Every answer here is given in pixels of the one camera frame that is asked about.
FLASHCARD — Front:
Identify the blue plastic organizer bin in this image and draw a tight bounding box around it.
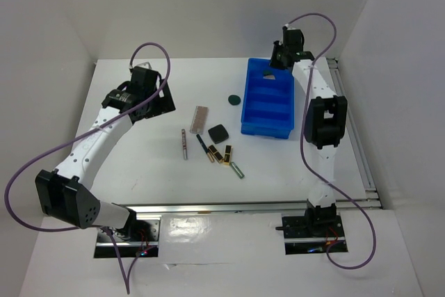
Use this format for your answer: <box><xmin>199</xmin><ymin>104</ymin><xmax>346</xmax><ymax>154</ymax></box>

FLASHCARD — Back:
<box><xmin>241</xmin><ymin>58</ymin><xmax>295</xmax><ymax>139</ymax></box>

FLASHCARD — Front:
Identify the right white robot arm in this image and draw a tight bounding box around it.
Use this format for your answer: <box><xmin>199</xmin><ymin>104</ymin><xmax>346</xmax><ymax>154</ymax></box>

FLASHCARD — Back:
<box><xmin>270</xmin><ymin>24</ymin><xmax>348</xmax><ymax>237</ymax></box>

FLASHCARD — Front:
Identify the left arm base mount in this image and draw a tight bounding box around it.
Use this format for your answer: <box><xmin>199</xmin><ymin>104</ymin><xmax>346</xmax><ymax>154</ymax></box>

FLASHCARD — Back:
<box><xmin>93</xmin><ymin>216</ymin><xmax>161</xmax><ymax>259</ymax></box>

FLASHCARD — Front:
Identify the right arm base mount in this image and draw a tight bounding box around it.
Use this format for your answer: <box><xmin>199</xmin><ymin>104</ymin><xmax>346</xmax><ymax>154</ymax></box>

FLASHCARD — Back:
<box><xmin>275</xmin><ymin>215</ymin><xmax>348</xmax><ymax>255</ymax></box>

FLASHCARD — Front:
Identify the aluminium rail front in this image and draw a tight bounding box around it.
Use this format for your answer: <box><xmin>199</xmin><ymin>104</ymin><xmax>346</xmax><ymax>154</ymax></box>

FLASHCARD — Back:
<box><xmin>104</xmin><ymin>198</ymin><xmax>383</xmax><ymax>223</ymax></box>

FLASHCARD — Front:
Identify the dark blue gold pencil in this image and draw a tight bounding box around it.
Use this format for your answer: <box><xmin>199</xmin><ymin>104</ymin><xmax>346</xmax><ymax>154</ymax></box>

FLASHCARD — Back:
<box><xmin>196</xmin><ymin>134</ymin><xmax>215</xmax><ymax>163</ymax></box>

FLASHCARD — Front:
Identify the aluminium rail right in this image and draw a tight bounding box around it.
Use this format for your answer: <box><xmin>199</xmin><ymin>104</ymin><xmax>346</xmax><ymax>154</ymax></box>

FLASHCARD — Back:
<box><xmin>327</xmin><ymin>58</ymin><xmax>381</xmax><ymax>205</ymax></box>

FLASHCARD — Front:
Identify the black gold lipstick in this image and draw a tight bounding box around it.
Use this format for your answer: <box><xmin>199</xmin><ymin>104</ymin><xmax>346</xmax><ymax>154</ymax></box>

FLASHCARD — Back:
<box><xmin>223</xmin><ymin>145</ymin><xmax>232</xmax><ymax>166</ymax></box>
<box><xmin>208</xmin><ymin>145</ymin><xmax>224</xmax><ymax>163</ymax></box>

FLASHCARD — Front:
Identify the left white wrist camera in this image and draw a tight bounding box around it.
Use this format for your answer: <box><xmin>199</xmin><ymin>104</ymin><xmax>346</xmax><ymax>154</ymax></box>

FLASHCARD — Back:
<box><xmin>129</xmin><ymin>61</ymin><xmax>152</xmax><ymax>72</ymax></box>

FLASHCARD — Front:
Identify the black gold lipstick left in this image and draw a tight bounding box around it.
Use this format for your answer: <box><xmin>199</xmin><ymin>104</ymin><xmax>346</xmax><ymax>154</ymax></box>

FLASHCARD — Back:
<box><xmin>208</xmin><ymin>145</ymin><xmax>224</xmax><ymax>163</ymax></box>

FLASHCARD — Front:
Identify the clear eyeshadow palette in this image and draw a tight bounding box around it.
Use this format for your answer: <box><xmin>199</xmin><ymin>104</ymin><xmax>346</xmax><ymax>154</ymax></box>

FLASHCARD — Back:
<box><xmin>190</xmin><ymin>106</ymin><xmax>209</xmax><ymax>135</ymax></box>

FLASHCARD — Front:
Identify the black square compact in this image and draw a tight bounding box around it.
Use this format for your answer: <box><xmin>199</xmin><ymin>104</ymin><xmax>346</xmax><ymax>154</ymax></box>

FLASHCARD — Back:
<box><xmin>208</xmin><ymin>124</ymin><xmax>229</xmax><ymax>144</ymax></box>

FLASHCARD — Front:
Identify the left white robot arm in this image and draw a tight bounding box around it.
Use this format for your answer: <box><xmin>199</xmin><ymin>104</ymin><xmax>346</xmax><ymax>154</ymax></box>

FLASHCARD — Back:
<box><xmin>35</xmin><ymin>66</ymin><xmax>175</xmax><ymax>241</ymax></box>

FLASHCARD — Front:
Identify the aluminium rail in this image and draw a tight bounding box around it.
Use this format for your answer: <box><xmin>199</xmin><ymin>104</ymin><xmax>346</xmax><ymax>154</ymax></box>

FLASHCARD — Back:
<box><xmin>327</xmin><ymin>58</ymin><xmax>381</xmax><ymax>205</ymax></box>
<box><xmin>104</xmin><ymin>198</ymin><xmax>383</xmax><ymax>223</ymax></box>

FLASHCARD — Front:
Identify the black gold lipstick right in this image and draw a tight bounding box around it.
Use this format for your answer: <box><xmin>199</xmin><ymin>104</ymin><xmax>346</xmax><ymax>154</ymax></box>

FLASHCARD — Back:
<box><xmin>223</xmin><ymin>145</ymin><xmax>232</xmax><ymax>166</ymax></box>

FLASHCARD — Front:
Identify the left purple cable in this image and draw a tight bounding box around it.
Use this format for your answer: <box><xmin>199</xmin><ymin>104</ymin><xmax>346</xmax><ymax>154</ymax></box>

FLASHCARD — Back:
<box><xmin>3</xmin><ymin>42</ymin><xmax>171</xmax><ymax>294</ymax></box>

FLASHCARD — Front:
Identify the red silver lip gloss tube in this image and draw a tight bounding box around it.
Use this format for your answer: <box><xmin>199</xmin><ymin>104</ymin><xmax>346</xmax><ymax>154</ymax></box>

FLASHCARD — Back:
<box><xmin>181</xmin><ymin>129</ymin><xmax>188</xmax><ymax>160</ymax></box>

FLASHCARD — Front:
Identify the green clear tube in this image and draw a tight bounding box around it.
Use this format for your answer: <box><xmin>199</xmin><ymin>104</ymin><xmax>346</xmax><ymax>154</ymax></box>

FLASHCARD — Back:
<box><xmin>230</xmin><ymin>161</ymin><xmax>245</xmax><ymax>179</ymax></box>

